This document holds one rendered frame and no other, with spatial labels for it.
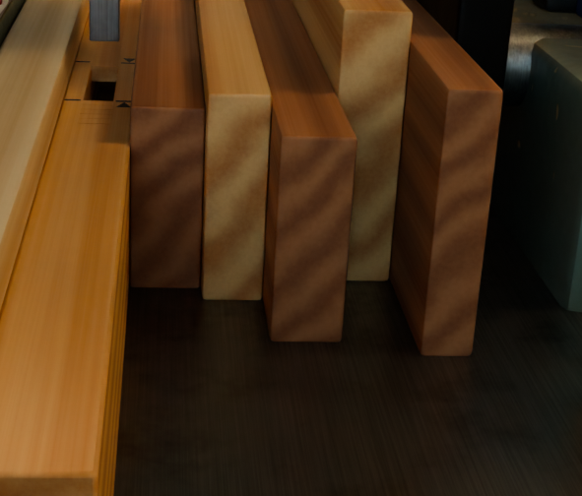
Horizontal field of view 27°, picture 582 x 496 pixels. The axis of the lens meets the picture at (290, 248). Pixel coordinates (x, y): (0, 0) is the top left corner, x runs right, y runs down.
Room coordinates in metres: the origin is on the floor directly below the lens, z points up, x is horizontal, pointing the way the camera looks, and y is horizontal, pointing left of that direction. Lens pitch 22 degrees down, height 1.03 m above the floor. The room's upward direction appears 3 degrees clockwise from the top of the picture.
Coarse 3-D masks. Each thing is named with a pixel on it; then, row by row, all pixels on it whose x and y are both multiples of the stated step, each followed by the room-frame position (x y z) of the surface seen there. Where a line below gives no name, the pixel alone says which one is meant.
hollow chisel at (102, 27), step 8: (96, 0) 0.37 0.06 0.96; (104, 0) 0.37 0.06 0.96; (112, 0) 0.37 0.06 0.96; (96, 8) 0.37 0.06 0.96; (104, 8) 0.37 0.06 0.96; (112, 8) 0.37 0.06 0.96; (96, 16) 0.37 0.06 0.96; (104, 16) 0.37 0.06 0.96; (112, 16) 0.37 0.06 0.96; (96, 24) 0.37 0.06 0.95; (104, 24) 0.37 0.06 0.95; (112, 24) 0.37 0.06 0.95; (96, 32) 0.37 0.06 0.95; (104, 32) 0.37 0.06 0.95; (112, 32) 0.37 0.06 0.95; (96, 40) 0.37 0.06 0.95; (104, 40) 0.37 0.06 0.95; (112, 40) 0.37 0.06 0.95
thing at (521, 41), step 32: (448, 0) 0.33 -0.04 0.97; (480, 0) 0.32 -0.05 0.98; (512, 0) 0.32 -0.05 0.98; (448, 32) 0.33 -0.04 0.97; (480, 32) 0.32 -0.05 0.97; (512, 32) 0.36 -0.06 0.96; (544, 32) 0.36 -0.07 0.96; (576, 32) 0.36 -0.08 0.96; (480, 64) 0.32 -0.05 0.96; (512, 64) 0.36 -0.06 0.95; (512, 96) 0.36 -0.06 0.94
